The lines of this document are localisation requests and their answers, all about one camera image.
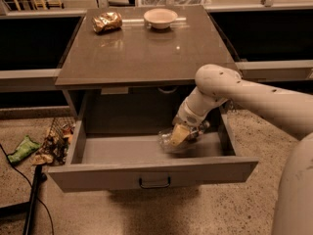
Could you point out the clear plastic water bottle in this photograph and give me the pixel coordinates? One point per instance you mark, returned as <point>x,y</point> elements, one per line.
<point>195,132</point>

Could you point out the crumpled gold foil bag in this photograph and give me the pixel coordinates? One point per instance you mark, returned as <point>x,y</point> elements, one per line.
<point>107,21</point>

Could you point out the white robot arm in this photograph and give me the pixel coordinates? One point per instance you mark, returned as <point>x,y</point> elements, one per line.
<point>288,110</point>

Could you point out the green chip bag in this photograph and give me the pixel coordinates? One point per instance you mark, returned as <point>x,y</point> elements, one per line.
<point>24,149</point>

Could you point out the black metal stand base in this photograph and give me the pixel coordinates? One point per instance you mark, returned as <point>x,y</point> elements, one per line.
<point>28,209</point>

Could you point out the grey cabinet with counter top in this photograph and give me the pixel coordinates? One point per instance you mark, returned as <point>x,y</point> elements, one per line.
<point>138,55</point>

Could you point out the black drawer handle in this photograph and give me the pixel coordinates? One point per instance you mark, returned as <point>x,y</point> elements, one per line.
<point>157,184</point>

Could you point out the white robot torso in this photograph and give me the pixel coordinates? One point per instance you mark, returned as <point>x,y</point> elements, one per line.
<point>294,207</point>

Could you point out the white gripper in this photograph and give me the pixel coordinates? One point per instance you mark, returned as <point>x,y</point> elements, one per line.
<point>187,117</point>

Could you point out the white bowl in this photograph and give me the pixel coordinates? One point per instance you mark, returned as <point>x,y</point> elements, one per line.
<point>160,18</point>

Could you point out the grey open top drawer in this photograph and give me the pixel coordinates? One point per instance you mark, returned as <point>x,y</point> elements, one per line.
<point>115,143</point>

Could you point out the wire basket with trash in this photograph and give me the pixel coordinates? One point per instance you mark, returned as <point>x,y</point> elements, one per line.
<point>58,137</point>

